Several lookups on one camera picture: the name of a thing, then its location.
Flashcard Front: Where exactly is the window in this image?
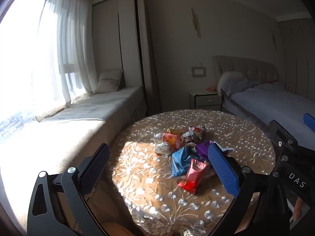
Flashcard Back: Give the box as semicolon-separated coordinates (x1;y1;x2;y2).
0;0;62;143

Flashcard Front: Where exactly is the person's right hand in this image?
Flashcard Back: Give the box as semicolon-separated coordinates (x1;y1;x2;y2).
294;197;305;221

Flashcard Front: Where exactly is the white fluffy pillow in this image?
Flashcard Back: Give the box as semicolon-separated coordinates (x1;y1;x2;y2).
217;71;248;97

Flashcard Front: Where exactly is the grey nightstand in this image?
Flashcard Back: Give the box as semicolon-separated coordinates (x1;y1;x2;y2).
189;90;223;110

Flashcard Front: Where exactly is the white sheer curtain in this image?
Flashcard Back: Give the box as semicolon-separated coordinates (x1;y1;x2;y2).
34;0;96;123

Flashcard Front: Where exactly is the purple foil wrapper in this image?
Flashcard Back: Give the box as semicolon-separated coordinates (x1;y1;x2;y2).
194;140;233;164

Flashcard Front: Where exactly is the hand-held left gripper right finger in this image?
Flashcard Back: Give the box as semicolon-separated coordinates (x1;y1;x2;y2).
207;143;290;236

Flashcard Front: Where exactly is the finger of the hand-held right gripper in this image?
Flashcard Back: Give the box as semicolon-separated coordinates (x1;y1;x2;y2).
303;113;315;131
268;120;300;170

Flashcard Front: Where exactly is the colourful printed snack wrapper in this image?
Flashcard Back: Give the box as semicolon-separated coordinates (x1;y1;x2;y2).
180;126;207;144

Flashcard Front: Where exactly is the blue plastic wrapper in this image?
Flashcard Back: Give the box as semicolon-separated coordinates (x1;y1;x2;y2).
171;147;198;177

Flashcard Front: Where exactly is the wall switch panel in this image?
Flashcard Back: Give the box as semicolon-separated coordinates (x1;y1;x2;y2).
191;63;207;78

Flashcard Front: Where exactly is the red snack wrapper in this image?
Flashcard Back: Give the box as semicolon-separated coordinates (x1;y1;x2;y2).
178;159;210;194

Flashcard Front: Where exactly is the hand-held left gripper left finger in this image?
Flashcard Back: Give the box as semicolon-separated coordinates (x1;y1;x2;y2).
27;143;110;236

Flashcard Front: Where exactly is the grey blue bed blanket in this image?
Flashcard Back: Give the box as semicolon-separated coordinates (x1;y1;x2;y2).
223;81;315;153

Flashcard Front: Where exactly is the pink orange snack wrapper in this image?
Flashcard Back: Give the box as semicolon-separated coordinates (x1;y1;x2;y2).
162;132;182;150

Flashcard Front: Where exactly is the beige cushioned window seat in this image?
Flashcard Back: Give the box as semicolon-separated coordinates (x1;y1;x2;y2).
0;86;148;229

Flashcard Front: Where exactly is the beige cushion pillow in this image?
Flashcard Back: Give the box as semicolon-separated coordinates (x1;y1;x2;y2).
95;69;125;94

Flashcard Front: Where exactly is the beige embroidered tablecloth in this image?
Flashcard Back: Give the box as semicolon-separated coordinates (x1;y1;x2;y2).
111;109;276;236

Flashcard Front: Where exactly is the beige padded headboard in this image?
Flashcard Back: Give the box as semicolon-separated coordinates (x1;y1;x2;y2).
213;55;279;90

